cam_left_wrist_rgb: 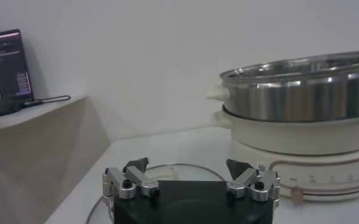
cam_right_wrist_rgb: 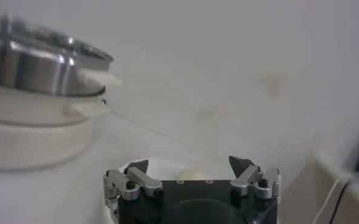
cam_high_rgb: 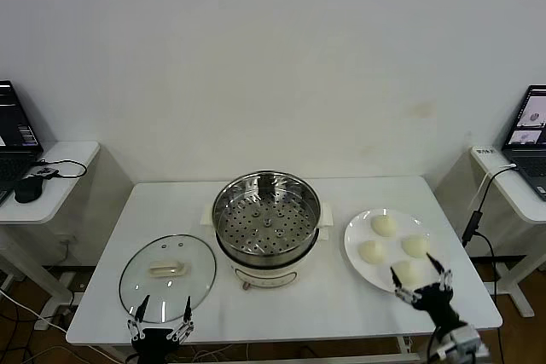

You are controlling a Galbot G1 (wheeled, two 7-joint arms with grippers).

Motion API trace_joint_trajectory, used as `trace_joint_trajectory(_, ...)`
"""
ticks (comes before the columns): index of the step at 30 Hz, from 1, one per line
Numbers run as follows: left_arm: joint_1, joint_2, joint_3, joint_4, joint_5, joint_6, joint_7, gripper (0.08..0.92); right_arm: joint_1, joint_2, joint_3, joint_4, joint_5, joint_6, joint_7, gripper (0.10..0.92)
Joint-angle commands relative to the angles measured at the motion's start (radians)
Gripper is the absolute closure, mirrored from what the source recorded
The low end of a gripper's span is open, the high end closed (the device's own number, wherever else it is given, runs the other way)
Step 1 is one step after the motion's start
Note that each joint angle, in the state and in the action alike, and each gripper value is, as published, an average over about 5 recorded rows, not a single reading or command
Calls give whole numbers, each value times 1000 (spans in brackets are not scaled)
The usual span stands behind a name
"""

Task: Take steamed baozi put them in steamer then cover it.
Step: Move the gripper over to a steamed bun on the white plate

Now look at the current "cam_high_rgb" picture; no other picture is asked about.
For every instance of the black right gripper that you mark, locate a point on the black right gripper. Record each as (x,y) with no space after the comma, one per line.
(435,302)

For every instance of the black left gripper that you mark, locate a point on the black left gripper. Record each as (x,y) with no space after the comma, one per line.
(154,342)

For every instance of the white steamed baozi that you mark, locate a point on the white steamed baozi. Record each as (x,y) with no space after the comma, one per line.
(383,226)
(371,251)
(408,273)
(415,246)

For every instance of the round glass lid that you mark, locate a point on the round glass lid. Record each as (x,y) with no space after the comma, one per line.
(192,261)

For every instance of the perforated steel steamer basket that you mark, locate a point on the perforated steel steamer basket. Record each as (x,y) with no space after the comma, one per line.
(264,223)

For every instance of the round white plate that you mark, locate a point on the round white plate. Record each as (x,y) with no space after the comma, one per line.
(375,275)

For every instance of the cream electric cooker pot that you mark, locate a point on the cream electric cooker pot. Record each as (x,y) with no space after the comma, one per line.
(264,274)

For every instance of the white side desk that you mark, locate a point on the white side desk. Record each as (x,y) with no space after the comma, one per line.
(512,193)
(64,159)

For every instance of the dark grey open laptop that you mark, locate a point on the dark grey open laptop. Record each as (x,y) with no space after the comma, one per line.
(526,159)

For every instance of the black computer mouse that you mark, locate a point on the black computer mouse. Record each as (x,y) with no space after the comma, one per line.
(27,189)

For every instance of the black open laptop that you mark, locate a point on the black open laptop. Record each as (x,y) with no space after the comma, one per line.
(13,125)

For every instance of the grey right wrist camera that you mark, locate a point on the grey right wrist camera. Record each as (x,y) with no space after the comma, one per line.
(467,337)

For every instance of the white wall socket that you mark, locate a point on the white wall socket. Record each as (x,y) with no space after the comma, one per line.
(64,239)

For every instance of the white table frame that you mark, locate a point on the white table frame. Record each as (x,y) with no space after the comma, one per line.
(298,359)

